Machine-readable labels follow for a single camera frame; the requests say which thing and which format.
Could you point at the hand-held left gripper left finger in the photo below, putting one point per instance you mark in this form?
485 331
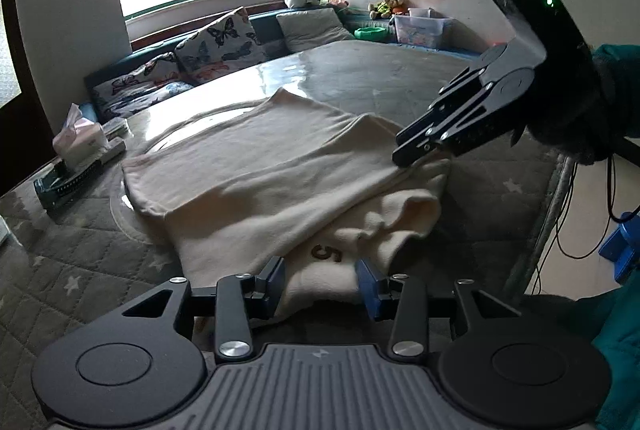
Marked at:
275 285

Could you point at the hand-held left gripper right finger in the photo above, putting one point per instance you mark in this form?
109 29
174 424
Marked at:
367 286

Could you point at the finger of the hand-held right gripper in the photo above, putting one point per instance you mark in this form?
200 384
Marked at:
480 68
425 138

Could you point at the cream garment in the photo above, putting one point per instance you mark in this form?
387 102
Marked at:
250 170

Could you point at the person's right hand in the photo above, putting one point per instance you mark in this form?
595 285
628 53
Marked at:
572 138

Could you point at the clear plastic storage box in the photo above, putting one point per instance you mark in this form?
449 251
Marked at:
420 30

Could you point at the grey quilted table cover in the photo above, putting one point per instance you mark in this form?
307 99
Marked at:
475 220

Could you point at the yellow green plush toy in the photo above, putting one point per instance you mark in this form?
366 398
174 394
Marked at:
386 6

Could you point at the green plastic basin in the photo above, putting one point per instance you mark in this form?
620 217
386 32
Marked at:
371 33

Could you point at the grey cushion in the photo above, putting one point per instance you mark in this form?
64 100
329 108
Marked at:
312 30

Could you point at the colourful plush toy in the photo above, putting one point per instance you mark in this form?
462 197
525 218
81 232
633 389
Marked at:
334 1

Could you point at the teal sofa bench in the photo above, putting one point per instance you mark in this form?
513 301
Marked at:
272 23

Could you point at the blue plastic stool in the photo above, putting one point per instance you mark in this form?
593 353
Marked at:
622 245

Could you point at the large butterfly print cushion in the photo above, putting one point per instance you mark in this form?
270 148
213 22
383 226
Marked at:
225 43

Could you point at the grey remote control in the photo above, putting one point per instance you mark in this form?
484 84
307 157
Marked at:
114 130

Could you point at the flat butterfly print cushion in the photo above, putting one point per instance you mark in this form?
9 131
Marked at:
150 98

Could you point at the dark ribbed box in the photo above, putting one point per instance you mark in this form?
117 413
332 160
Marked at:
65 182

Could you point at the pink tissue pack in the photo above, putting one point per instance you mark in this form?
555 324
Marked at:
80 140

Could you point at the person's teal jacket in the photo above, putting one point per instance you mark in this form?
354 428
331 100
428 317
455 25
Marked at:
612 350

